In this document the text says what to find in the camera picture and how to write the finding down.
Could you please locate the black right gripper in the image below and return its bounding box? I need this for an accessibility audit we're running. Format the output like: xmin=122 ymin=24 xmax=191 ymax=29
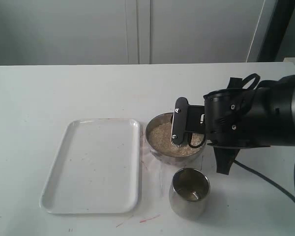
xmin=204 ymin=77 xmax=261 ymax=175

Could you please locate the white rice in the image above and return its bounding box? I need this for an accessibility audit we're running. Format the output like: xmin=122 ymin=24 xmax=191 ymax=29
xmin=148 ymin=122 xmax=203 ymax=157

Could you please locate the wide steel rice bowl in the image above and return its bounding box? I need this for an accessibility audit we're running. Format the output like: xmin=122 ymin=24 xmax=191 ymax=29
xmin=145 ymin=113 xmax=206 ymax=166

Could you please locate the small steel cup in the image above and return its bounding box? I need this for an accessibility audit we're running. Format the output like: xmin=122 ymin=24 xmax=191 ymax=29
xmin=169 ymin=168 xmax=210 ymax=220

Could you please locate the white rectangular plastic tray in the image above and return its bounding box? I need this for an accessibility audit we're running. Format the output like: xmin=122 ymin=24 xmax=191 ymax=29
xmin=39 ymin=118 xmax=140 ymax=214

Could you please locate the white cabinet in background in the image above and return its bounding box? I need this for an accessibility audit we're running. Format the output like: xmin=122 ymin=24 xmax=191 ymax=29
xmin=0 ymin=0 xmax=277 ymax=65

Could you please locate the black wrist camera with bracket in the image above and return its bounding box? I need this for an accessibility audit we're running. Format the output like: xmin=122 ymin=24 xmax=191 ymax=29
xmin=171 ymin=97 xmax=206 ymax=149

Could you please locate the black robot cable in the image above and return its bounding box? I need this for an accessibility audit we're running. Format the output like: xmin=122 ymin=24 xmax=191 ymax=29
xmin=186 ymin=73 xmax=295 ymax=205

